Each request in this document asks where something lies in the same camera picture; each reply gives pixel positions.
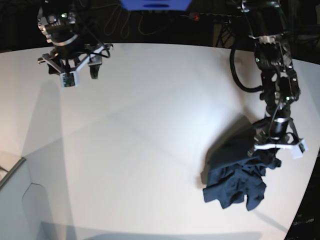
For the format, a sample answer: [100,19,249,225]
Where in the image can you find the blue plastic box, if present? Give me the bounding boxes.
[120,0,192,11]

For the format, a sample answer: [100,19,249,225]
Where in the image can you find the grey metal frame edge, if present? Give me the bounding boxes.
[0,157,26,189]

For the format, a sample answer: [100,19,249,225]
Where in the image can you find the grey cable loops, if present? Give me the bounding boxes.
[103,9,161,38]

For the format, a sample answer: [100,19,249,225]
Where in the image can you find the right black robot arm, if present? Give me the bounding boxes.
[37,0,113,87]

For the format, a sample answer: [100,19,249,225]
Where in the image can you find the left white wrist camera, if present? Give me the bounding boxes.
[290,138,309,160]

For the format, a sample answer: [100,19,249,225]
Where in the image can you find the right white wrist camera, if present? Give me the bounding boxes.
[59,71,80,88]

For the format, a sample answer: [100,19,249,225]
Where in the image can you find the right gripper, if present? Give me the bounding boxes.
[37,43,114,79]

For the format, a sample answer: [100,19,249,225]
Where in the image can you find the dark blue t-shirt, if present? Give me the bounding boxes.
[200,139,283,212]

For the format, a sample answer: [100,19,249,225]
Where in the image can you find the black power strip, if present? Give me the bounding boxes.
[187,12,241,24]

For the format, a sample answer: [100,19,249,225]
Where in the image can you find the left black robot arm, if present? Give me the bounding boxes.
[229,0,308,159]

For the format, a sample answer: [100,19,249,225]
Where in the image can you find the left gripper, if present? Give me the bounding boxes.
[249,117,301,153]

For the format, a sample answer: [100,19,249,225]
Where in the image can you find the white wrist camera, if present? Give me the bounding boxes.
[59,71,80,88]
[290,138,309,160]

